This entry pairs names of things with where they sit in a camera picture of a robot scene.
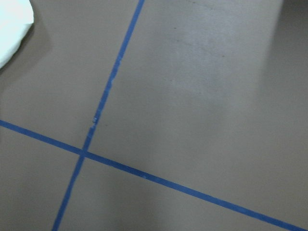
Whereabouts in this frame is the cream cat print t-shirt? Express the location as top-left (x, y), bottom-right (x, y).
top-left (0, 0), bottom-right (34, 67)

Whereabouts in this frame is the brown paper table cover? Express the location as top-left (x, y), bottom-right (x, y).
top-left (0, 0), bottom-right (308, 231)

